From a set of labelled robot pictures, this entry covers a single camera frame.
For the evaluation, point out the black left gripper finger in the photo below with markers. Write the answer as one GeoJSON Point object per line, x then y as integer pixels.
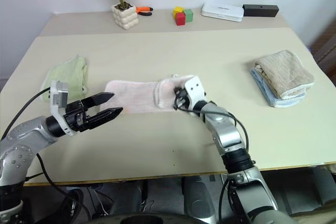
{"type": "Point", "coordinates": [98, 99]}
{"type": "Point", "coordinates": [105, 116]}

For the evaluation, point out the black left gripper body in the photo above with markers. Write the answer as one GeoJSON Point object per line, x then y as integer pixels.
{"type": "Point", "coordinates": [76, 116]}

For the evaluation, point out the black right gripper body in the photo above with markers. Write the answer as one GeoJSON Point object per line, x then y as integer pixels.
{"type": "Point", "coordinates": [181, 99]}

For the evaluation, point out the pink fluffy towel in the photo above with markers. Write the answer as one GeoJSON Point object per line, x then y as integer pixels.
{"type": "Point", "coordinates": [136, 95]}

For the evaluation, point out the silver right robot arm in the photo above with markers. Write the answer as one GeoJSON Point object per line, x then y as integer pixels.
{"type": "Point", "coordinates": [223, 129]}

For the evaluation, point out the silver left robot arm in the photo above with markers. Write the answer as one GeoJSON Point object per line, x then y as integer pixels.
{"type": "Point", "coordinates": [23, 134]}

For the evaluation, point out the green folded towel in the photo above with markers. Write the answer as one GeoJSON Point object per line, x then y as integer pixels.
{"type": "Point", "coordinates": [68, 74]}

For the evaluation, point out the light blue folded towel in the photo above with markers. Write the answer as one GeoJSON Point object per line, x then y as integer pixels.
{"type": "Point", "coordinates": [273, 100]}

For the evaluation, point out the beige folded towel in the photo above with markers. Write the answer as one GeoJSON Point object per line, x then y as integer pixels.
{"type": "Point", "coordinates": [283, 72]}

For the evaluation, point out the red wooden block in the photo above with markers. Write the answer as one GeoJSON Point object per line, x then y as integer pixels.
{"type": "Point", "coordinates": [180, 19]}

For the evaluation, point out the green wooden block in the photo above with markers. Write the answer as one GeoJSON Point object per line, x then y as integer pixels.
{"type": "Point", "coordinates": [188, 15]}

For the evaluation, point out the white bubble plant pot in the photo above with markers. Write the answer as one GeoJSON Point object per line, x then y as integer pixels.
{"type": "Point", "coordinates": [124, 18]}

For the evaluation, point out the yellow wooden block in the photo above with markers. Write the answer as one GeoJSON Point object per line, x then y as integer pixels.
{"type": "Point", "coordinates": [178, 10]}

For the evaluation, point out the white flat box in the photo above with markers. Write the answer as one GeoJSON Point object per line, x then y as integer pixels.
{"type": "Point", "coordinates": [223, 11]}

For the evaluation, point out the orange black pliers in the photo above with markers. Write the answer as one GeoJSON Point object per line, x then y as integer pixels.
{"type": "Point", "coordinates": [143, 9]}

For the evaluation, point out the black rectangular box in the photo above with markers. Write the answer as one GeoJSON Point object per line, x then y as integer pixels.
{"type": "Point", "coordinates": [260, 11]}

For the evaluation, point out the brown wooden furniture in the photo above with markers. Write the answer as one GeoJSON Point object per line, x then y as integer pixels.
{"type": "Point", "coordinates": [328, 48]}

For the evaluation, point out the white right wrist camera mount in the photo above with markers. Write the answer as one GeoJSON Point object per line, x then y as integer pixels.
{"type": "Point", "coordinates": [194, 86]}

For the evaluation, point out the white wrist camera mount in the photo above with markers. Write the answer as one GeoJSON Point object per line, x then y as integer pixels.
{"type": "Point", "coordinates": [194, 86]}
{"type": "Point", "coordinates": [59, 95]}

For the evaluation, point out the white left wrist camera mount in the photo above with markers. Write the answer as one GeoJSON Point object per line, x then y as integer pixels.
{"type": "Point", "coordinates": [59, 95]}

